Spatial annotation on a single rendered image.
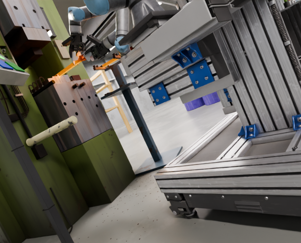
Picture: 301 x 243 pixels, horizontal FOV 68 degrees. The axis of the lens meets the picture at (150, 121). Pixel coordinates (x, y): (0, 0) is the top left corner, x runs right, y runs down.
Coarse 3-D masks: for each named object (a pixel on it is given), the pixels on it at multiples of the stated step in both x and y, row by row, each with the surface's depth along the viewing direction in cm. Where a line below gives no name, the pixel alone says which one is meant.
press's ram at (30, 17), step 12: (0, 0) 147; (12, 0) 153; (24, 0) 162; (36, 0) 172; (0, 12) 150; (12, 12) 150; (24, 12) 158; (36, 12) 168; (0, 24) 153; (12, 24) 148; (24, 24) 155; (36, 24) 164
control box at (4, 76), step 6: (0, 54) 125; (6, 60) 122; (0, 72) 104; (6, 72) 108; (12, 72) 112; (18, 72) 116; (24, 72) 123; (0, 78) 107; (6, 78) 110; (12, 78) 114; (18, 78) 119; (24, 78) 124; (12, 84) 118; (18, 84) 123
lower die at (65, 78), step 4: (56, 76) 163; (60, 76) 166; (64, 76) 169; (68, 76) 173; (48, 80) 155; (56, 80) 162; (60, 80) 165; (64, 80) 168; (68, 80) 171; (40, 84) 160; (44, 84) 158; (36, 88) 162; (32, 92) 165
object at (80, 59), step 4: (80, 56) 152; (76, 60) 155; (80, 60) 152; (84, 60) 155; (72, 64) 157; (76, 64) 157; (64, 68) 161; (68, 68) 159; (60, 72) 163; (64, 72) 162
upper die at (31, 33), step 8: (16, 32) 156; (24, 32) 153; (32, 32) 158; (40, 32) 164; (8, 40) 161; (16, 40) 158; (24, 40) 155; (32, 40) 157; (40, 40) 163; (48, 40) 168; (16, 48) 160; (24, 48) 163; (40, 48) 175; (16, 56) 170
